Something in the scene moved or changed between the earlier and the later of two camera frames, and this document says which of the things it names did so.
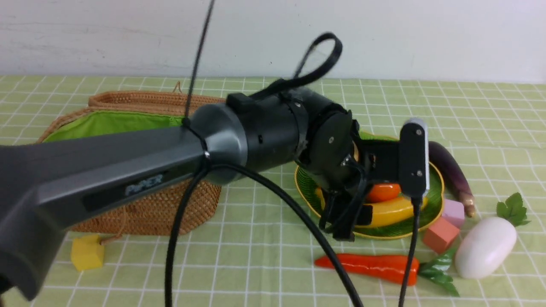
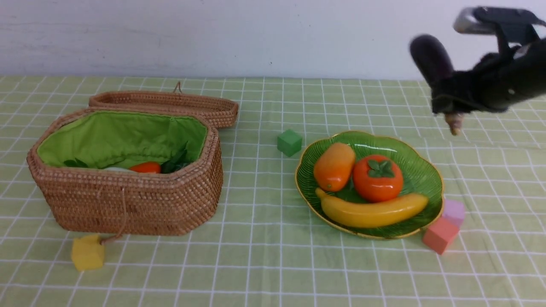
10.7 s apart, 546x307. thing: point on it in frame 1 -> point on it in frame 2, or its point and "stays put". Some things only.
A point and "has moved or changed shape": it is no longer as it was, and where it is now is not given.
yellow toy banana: x=387 y=213 stays put
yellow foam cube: x=87 y=252 stays put
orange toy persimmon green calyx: x=380 y=192 has moved or changed shape
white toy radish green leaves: x=487 y=244 has moved or changed shape
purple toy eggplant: x=456 y=183 -> x=435 y=62
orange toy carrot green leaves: x=392 y=269 has moved or changed shape
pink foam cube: x=439 y=235 stays put
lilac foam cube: x=453 y=211 stays put
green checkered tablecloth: x=492 y=134 stays put
